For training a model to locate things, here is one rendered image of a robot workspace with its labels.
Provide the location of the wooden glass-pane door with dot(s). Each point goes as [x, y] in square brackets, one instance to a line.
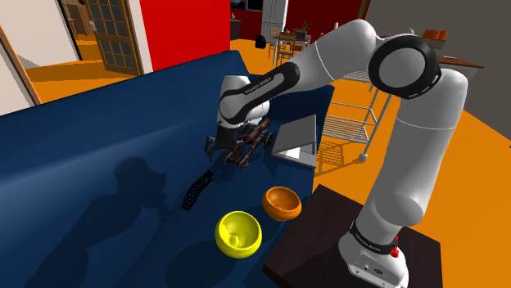
[115, 40]

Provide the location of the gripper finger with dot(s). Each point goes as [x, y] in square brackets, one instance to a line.
[210, 145]

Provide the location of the wooden dining table with chairs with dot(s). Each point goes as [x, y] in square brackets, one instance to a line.
[288, 43]

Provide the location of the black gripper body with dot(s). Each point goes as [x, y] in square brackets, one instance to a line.
[226, 137]

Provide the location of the black bin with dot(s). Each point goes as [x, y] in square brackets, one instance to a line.
[260, 41]

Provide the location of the grey open laptop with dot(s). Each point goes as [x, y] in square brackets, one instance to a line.
[297, 133]

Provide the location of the black mesh holder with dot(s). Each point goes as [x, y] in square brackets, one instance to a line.
[196, 191]

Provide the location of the orange bowl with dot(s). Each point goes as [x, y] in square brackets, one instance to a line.
[282, 204]

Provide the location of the dark robot stand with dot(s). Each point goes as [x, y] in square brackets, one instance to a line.
[319, 239]

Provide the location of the brown toy cannon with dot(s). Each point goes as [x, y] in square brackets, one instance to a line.
[254, 138]

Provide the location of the white refrigerator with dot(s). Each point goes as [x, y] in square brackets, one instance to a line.
[274, 18]

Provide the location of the brown table with orange boxes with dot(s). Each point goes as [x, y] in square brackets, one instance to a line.
[455, 62]

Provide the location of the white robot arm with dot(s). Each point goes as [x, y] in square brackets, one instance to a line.
[423, 131]

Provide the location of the yellow bowl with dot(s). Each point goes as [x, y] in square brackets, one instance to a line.
[238, 235]

